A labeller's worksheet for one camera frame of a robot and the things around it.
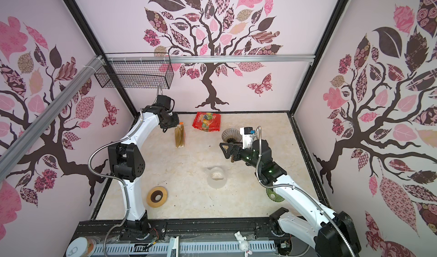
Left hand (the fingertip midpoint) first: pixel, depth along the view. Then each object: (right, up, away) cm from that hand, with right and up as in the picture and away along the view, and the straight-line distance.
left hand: (175, 124), depth 95 cm
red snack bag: (+17, +2, +15) cm, 23 cm away
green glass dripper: (+53, -37, -12) cm, 65 cm away
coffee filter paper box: (+1, -6, +5) cm, 8 cm away
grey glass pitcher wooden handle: (+33, -20, -1) cm, 38 cm away
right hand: (+29, -9, -21) cm, 37 cm away
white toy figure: (+36, -50, -28) cm, 68 cm away
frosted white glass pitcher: (+24, -30, -5) cm, 38 cm away
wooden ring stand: (-6, -37, -12) cm, 39 cm away
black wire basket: (-23, +31, 0) cm, 39 cm away
